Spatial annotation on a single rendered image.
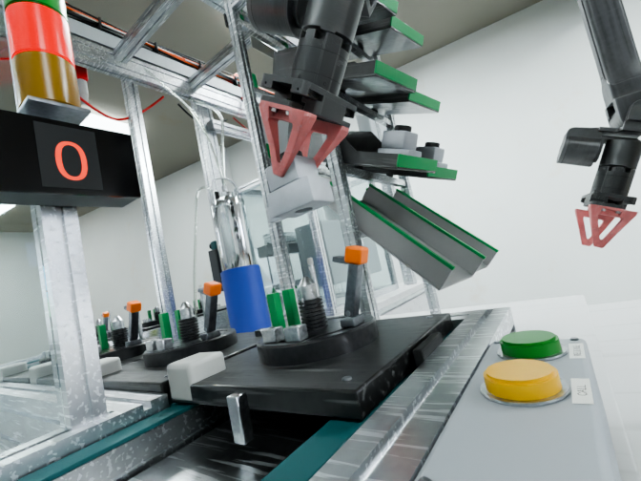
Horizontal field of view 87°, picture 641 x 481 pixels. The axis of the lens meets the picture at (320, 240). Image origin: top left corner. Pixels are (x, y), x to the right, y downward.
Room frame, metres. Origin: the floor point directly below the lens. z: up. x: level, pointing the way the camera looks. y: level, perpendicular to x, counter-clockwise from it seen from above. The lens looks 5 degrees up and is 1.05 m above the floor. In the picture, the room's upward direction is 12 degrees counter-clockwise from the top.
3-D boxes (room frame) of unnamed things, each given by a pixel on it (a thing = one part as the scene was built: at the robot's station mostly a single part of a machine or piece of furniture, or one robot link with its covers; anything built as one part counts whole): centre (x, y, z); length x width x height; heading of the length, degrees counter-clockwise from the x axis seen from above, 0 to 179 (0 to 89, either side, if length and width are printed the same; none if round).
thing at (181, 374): (0.38, 0.16, 0.97); 0.05 x 0.05 x 0.04; 55
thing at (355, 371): (0.41, 0.03, 0.96); 0.24 x 0.24 x 0.02; 55
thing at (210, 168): (1.69, 0.46, 1.56); 0.09 x 0.04 x 1.39; 145
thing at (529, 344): (0.27, -0.14, 0.96); 0.04 x 0.04 x 0.02
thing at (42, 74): (0.32, 0.23, 1.29); 0.05 x 0.05 x 0.05
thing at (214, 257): (1.70, 0.52, 1.18); 0.07 x 0.07 x 0.26; 55
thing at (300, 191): (0.40, 0.02, 1.16); 0.08 x 0.04 x 0.07; 55
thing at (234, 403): (0.30, 0.10, 0.95); 0.01 x 0.01 x 0.04; 55
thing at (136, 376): (0.55, 0.24, 1.01); 0.24 x 0.24 x 0.13; 55
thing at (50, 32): (0.32, 0.23, 1.34); 0.05 x 0.05 x 0.05
